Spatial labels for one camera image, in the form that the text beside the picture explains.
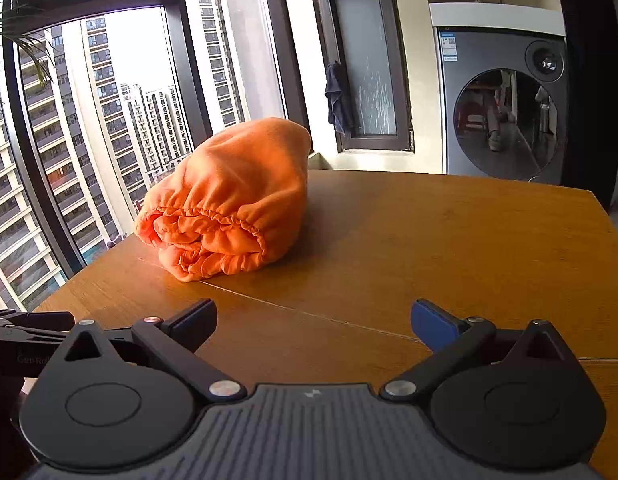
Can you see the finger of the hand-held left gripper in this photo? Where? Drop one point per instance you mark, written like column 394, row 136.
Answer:
column 34, row 320

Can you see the black window frame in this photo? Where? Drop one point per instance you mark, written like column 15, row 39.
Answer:
column 179, row 35

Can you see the dark hanging cloth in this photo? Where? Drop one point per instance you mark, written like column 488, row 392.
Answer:
column 339, row 100

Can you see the frosted glass window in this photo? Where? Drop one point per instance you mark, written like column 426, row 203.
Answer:
column 369, row 60

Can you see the orange pumpkin costume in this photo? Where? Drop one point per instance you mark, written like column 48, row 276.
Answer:
column 239, row 175

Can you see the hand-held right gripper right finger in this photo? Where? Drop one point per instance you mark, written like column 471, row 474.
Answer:
column 434, row 325

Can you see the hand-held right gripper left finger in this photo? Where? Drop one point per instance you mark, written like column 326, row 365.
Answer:
column 194, row 322

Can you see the green palm leaves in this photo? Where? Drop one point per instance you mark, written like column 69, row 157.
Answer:
column 24, row 40

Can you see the white sink counter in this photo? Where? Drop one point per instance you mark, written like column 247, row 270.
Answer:
column 489, row 15

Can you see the grey washing machine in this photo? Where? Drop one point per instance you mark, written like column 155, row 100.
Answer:
column 454, row 110

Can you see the tall black panel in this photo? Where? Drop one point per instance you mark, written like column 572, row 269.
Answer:
column 589, row 85

